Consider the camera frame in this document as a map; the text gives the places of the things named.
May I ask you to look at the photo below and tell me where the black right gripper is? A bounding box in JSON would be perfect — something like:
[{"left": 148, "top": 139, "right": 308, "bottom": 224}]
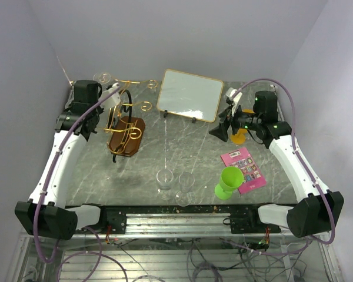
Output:
[{"left": 209, "top": 102, "right": 262, "bottom": 141}]

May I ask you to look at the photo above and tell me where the small clear wine glass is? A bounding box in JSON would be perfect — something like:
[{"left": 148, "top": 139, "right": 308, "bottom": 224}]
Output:
[{"left": 175, "top": 172, "right": 195, "bottom": 207}]

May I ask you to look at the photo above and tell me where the large clear wine glass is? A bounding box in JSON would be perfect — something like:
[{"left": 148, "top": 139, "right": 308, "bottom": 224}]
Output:
[{"left": 93, "top": 72, "right": 113, "bottom": 90}]

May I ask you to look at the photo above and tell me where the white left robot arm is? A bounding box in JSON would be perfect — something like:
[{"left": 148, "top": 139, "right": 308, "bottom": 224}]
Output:
[{"left": 15, "top": 80, "right": 108, "bottom": 240}]

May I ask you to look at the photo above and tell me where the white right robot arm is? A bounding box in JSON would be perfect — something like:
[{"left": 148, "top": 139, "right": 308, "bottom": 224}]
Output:
[{"left": 209, "top": 89, "right": 344, "bottom": 238}]

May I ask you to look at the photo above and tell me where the clear wine glass front left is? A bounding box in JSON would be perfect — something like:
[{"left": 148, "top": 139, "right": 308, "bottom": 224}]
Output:
[{"left": 156, "top": 168, "right": 174, "bottom": 201}]

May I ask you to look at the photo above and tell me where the orange plastic goblet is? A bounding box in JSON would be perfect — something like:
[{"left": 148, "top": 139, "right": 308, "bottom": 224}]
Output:
[{"left": 230, "top": 109, "right": 255, "bottom": 145}]

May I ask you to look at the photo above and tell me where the pink booklet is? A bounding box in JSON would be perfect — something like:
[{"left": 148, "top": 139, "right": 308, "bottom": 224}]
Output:
[{"left": 221, "top": 147, "right": 267, "bottom": 194}]

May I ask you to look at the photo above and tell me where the green plastic goblet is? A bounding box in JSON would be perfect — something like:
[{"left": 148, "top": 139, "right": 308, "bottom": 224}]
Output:
[{"left": 214, "top": 166, "right": 244, "bottom": 200}]

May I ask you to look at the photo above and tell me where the gold framed whiteboard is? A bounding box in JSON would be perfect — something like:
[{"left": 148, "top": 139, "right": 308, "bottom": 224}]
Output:
[{"left": 156, "top": 69, "right": 224, "bottom": 123}]

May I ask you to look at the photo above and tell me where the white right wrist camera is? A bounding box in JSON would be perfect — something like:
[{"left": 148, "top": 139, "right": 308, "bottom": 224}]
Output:
[{"left": 225, "top": 88, "right": 243, "bottom": 116}]

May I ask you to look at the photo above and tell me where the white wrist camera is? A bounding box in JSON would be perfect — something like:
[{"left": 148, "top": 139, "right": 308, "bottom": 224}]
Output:
[
  {"left": 99, "top": 83, "right": 121, "bottom": 110},
  {"left": 225, "top": 88, "right": 243, "bottom": 116}
]

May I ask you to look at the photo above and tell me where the gold wire wine glass rack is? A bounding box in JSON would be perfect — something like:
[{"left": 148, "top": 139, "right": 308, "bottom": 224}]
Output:
[{"left": 102, "top": 80, "right": 152, "bottom": 163}]

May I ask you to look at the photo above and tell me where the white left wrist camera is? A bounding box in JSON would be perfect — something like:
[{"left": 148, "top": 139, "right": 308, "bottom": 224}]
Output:
[{"left": 99, "top": 83, "right": 121, "bottom": 110}]

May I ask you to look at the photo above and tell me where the aluminium rail frame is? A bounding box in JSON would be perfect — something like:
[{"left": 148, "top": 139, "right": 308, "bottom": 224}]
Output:
[{"left": 6, "top": 204, "right": 344, "bottom": 281}]

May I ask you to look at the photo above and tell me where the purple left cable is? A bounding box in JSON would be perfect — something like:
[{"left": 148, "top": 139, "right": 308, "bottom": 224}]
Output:
[{"left": 32, "top": 85, "right": 127, "bottom": 282}]

